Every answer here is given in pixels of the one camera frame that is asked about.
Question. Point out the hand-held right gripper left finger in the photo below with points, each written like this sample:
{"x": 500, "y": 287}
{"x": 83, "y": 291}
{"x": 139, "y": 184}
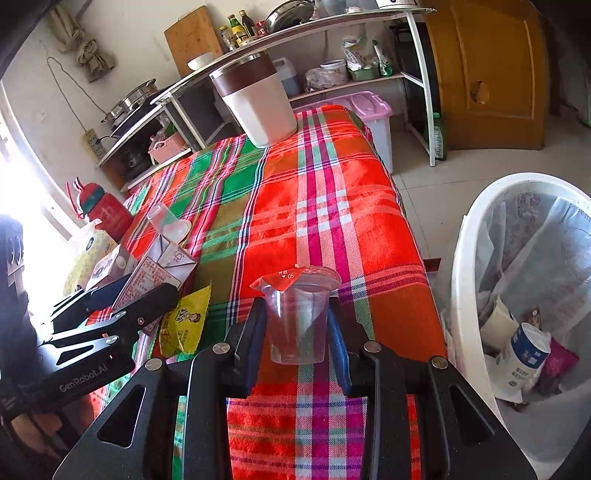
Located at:
{"x": 254, "y": 350}

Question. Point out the green food packet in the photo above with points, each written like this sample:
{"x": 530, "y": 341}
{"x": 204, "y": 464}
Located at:
{"x": 383, "y": 60}

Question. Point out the hanging green cloth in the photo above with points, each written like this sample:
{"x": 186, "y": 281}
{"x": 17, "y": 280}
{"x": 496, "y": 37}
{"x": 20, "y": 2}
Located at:
{"x": 92, "y": 55}

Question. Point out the white metal shelf rack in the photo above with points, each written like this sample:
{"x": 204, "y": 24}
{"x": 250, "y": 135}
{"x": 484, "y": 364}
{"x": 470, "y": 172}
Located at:
{"x": 323, "y": 27}

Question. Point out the red water bottle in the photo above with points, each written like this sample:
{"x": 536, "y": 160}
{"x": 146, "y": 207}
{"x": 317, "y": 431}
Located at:
{"x": 108, "y": 214}

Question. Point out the person's left hand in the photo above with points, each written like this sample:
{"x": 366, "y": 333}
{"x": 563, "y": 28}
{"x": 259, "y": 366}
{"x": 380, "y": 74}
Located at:
{"x": 39, "y": 427}

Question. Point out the plastic bag with tub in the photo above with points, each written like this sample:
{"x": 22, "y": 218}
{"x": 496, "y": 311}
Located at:
{"x": 325, "y": 76}

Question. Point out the small clear bottle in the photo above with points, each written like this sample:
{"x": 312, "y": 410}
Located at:
{"x": 225, "y": 39}

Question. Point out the white electric kettle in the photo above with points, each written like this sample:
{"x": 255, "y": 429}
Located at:
{"x": 397, "y": 3}

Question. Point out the pink and white carton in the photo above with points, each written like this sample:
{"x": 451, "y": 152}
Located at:
{"x": 161, "y": 267}

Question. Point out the clear plastic bin liner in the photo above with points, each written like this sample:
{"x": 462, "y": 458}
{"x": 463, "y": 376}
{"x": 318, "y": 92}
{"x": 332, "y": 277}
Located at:
{"x": 554, "y": 258}

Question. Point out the green bowl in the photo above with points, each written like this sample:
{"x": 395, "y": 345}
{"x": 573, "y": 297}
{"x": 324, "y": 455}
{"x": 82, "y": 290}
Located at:
{"x": 364, "y": 74}

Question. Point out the dark sauce bottle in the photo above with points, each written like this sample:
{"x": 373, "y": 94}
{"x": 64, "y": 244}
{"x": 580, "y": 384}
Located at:
{"x": 249, "y": 23}

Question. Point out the low metal shelf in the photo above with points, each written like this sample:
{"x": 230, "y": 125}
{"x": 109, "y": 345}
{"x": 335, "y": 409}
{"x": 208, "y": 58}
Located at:
{"x": 124, "y": 138}

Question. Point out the black rice cooker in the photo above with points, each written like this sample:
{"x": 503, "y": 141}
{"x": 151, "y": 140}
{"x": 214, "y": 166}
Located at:
{"x": 134, "y": 161}

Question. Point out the black induction cooker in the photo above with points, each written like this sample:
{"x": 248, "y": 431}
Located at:
{"x": 136, "y": 122}

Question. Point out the yellow label oil bottle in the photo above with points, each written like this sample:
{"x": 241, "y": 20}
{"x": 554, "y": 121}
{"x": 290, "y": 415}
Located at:
{"x": 237, "y": 30}

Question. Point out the pink plastic basket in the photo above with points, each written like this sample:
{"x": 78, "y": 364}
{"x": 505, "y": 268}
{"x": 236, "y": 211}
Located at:
{"x": 166, "y": 150}

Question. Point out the plastic oil jug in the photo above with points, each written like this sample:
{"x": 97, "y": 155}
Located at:
{"x": 288, "y": 78}

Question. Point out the steel steamer pot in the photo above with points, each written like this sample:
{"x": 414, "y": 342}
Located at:
{"x": 129, "y": 101}

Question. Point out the white and brown tumbler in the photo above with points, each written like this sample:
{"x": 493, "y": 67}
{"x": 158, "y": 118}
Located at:
{"x": 258, "y": 110}

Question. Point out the purple snack packet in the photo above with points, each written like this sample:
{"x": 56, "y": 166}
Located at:
{"x": 561, "y": 362}

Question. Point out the red jar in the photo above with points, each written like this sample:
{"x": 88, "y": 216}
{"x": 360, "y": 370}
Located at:
{"x": 261, "y": 27}

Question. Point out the white paper cup blue label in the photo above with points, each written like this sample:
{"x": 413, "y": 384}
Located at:
{"x": 524, "y": 360}

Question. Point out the pink lidded storage box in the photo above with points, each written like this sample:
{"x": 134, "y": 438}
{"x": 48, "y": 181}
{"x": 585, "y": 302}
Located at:
{"x": 378, "y": 138}

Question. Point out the brown wrapper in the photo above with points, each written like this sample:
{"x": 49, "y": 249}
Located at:
{"x": 534, "y": 318}

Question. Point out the white round bin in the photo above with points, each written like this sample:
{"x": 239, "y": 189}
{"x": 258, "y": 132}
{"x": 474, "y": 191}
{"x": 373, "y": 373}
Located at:
{"x": 466, "y": 286}

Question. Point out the wooden cutting board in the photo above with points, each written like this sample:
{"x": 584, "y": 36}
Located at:
{"x": 194, "y": 34}

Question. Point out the steel pan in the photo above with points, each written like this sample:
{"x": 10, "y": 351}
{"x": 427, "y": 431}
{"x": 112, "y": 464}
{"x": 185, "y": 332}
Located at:
{"x": 288, "y": 16}

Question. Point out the beige power strip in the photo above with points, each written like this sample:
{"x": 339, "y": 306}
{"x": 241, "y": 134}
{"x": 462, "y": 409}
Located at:
{"x": 93, "y": 145}

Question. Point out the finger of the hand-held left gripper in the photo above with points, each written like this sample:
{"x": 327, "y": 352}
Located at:
{"x": 104, "y": 295}
{"x": 152, "y": 304}

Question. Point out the yellow snack packet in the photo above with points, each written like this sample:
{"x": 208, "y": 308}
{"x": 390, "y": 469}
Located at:
{"x": 184, "y": 323}

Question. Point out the clear plastic cup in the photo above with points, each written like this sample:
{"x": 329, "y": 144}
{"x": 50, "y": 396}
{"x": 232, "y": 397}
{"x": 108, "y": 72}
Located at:
{"x": 168, "y": 224}
{"x": 298, "y": 318}

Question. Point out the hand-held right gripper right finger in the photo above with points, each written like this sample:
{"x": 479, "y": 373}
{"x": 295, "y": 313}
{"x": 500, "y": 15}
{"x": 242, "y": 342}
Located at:
{"x": 339, "y": 350}

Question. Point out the clear plastic food container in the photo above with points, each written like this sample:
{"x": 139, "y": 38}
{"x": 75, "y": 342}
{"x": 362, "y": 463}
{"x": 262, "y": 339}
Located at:
{"x": 334, "y": 5}

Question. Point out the wooden door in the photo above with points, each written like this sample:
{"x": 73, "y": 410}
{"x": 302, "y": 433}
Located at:
{"x": 485, "y": 55}

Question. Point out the yellow patterned tissue box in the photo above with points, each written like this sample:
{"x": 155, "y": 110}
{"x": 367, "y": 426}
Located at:
{"x": 90, "y": 258}

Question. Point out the white ceramic bowl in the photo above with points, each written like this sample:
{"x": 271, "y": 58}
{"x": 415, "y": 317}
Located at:
{"x": 201, "y": 61}

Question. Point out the red green plaid tablecloth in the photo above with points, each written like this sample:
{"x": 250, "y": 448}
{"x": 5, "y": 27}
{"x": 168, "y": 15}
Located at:
{"x": 323, "y": 207}

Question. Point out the white food bag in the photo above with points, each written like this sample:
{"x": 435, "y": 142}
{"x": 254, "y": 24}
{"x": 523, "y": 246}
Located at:
{"x": 358, "y": 55}

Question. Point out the green plastic bottle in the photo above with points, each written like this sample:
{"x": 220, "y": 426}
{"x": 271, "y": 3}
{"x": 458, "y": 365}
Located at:
{"x": 439, "y": 138}

